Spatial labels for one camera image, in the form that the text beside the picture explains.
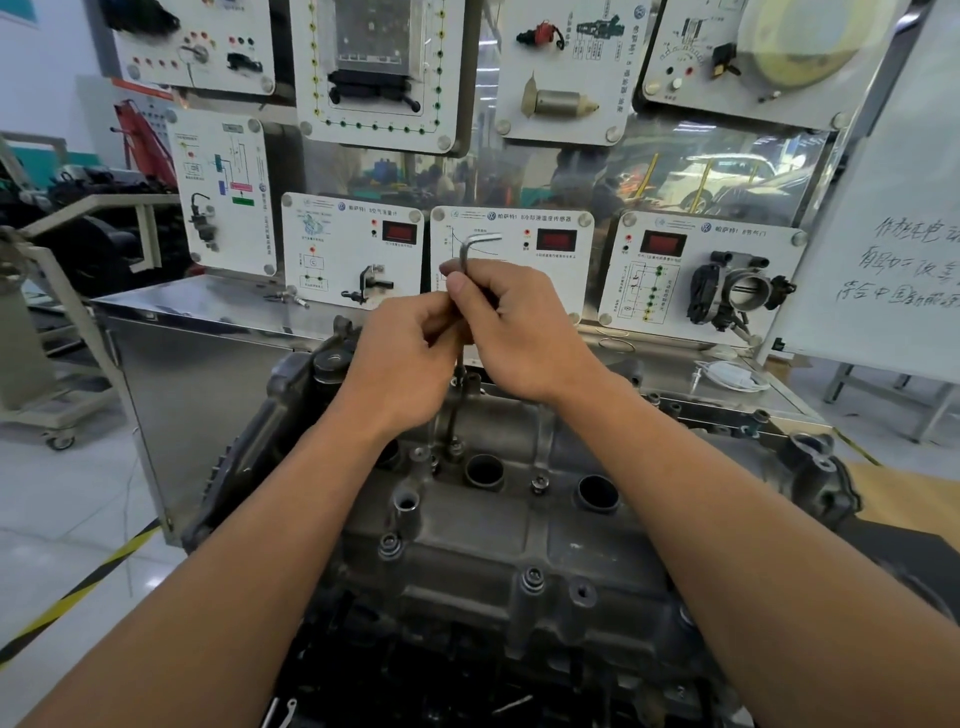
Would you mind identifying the person's left hand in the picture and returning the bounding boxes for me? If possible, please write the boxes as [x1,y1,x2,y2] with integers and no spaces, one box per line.
[337,290,470,440]

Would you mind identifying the person's right hand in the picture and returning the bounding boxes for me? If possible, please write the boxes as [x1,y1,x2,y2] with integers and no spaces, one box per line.
[438,258,605,406]

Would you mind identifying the silver hex key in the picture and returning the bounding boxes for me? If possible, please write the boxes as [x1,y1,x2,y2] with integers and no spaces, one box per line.
[448,232,504,451]

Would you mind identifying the grey metal engine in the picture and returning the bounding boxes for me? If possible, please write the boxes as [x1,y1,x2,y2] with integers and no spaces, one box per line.
[179,314,864,728]

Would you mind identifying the person's left forearm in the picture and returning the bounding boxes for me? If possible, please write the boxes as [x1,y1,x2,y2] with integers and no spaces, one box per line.
[18,404,391,728]

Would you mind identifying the person's right forearm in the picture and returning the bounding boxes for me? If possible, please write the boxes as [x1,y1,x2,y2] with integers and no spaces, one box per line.
[562,374,960,728]

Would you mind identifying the black engine on trolley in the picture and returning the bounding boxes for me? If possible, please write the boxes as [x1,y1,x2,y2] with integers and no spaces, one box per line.
[0,164,189,298]

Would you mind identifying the engine on beige stand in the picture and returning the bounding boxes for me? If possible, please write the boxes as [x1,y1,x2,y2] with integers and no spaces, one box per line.
[0,131,181,451]

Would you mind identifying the white panel curve graph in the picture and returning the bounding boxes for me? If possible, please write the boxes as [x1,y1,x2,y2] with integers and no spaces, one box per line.
[429,206,595,325]

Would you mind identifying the white panel black lever sensor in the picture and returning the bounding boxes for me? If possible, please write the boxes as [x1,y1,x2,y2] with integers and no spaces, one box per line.
[281,192,427,310]

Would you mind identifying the white panel throttle body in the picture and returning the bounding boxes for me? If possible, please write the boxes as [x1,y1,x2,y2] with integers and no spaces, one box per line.
[598,209,810,348]

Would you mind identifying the white panel green red labels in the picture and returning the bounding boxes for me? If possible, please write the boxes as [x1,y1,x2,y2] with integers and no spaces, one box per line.
[166,108,279,277]

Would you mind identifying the black throttle body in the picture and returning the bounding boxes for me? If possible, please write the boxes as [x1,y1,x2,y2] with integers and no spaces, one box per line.
[686,251,796,335]

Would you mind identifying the white sensor training panel board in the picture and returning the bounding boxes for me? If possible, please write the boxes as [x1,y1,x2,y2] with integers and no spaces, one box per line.
[93,0,913,549]

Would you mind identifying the white panel brass filter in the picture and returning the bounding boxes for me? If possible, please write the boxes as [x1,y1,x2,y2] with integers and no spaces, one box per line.
[494,0,654,146]

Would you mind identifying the cardboard box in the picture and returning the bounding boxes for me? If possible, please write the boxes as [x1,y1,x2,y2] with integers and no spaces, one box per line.
[761,352,811,380]

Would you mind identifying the white panel control module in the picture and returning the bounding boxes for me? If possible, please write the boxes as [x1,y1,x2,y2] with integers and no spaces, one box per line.
[288,0,466,155]

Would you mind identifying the white panel yellow disc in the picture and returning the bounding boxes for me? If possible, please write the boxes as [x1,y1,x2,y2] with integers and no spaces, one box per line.
[637,0,913,130]

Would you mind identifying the red hoist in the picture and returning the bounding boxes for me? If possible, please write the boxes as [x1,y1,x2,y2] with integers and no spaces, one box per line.
[112,99,178,189]

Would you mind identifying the clear cased control module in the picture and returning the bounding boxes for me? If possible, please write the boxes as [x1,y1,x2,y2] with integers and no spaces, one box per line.
[322,0,429,114]

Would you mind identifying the large whiteboard on stand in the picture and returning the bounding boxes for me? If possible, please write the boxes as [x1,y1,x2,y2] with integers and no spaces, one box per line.
[761,0,960,444]

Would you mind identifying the small grey handwheel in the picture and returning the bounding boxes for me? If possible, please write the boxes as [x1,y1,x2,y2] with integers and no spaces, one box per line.
[0,224,39,279]

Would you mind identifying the yellow blue disc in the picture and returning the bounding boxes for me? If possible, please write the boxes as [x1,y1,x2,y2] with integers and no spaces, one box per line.
[738,0,886,88]

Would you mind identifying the black accelerator pedal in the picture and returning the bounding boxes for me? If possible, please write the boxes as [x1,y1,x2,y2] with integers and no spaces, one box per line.
[101,0,181,35]

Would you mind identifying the grey wall cabinet orange strip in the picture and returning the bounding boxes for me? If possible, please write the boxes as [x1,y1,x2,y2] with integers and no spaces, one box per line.
[74,74,178,178]

